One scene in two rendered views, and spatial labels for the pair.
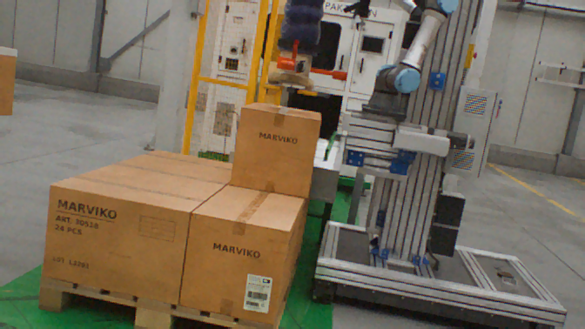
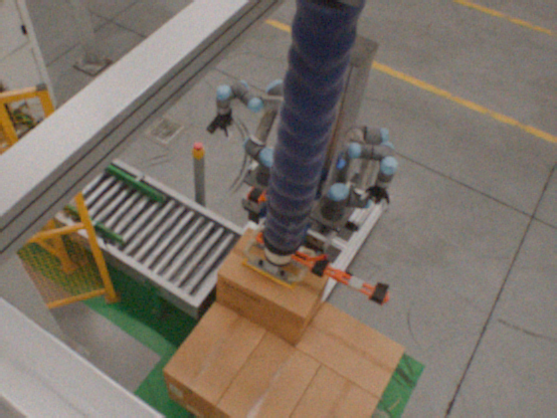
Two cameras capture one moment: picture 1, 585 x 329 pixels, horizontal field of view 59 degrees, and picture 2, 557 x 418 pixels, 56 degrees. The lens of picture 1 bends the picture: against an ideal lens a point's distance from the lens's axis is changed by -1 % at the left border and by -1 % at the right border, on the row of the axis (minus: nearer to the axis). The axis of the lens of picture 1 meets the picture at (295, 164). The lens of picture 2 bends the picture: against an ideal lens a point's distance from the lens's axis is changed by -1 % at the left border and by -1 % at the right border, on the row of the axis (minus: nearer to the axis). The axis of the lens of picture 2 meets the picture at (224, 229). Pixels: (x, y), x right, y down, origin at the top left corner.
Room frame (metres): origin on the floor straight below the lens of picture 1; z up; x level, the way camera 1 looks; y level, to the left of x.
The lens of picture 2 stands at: (2.40, 1.69, 3.72)
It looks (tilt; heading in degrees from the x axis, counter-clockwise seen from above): 55 degrees down; 298
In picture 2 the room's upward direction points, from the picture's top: 2 degrees clockwise
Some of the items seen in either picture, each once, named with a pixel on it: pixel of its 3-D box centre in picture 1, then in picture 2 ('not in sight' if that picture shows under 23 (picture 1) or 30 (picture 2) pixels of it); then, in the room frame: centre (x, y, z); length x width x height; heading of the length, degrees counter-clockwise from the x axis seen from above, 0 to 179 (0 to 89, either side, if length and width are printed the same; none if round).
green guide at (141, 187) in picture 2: (335, 144); (87, 151); (4.74, -0.32, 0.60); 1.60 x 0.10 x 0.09; 175
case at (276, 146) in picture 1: (279, 145); (272, 285); (2.88, 0.11, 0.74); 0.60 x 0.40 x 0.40; 179
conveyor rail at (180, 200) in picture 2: (338, 161); (126, 173); (4.38, -0.35, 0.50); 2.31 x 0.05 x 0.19; 175
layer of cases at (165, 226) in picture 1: (202, 218); (282, 369); (2.60, 0.43, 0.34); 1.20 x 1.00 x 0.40; 175
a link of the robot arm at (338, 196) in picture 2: (390, 77); (338, 196); (2.73, -0.41, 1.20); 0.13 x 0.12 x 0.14; 21
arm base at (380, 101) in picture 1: (385, 100); (333, 207); (2.73, -0.40, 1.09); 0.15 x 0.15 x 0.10
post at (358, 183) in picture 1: (359, 177); (200, 193); (3.77, -0.48, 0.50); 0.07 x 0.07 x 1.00; 85
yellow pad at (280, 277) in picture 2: (273, 83); (271, 269); (2.88, 0.19, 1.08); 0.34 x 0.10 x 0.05; 179
